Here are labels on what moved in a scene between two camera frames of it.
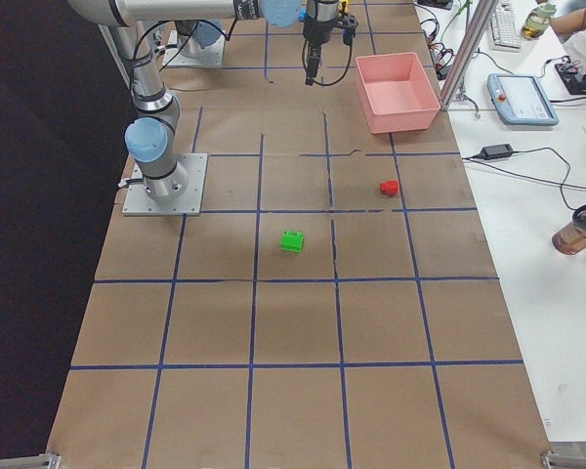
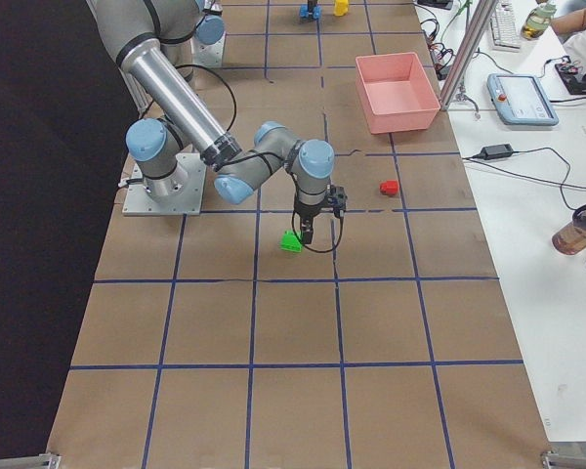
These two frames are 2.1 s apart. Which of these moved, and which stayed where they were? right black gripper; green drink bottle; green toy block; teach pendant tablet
Moved: right black gripper
Stayed: teach pendant tablet; green toy block; green drink bottle
